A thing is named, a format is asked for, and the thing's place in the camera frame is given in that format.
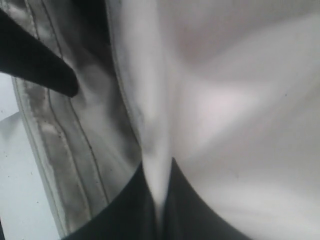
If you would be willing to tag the cream white duffel bag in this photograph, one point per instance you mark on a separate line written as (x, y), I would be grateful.
(230, 89)

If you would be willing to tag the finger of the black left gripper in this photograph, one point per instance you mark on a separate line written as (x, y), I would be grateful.
(23, 56)

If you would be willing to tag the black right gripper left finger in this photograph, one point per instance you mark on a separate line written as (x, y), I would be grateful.
(130, 216)

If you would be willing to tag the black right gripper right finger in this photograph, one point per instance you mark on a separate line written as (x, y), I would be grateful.
(187, 217)

